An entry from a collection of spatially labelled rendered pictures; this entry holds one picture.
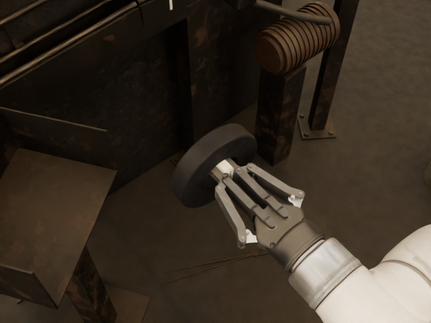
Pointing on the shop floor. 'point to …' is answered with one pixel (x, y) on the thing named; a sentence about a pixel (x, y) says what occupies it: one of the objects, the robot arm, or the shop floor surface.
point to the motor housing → (287, 75)
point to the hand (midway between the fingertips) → (215, 161)
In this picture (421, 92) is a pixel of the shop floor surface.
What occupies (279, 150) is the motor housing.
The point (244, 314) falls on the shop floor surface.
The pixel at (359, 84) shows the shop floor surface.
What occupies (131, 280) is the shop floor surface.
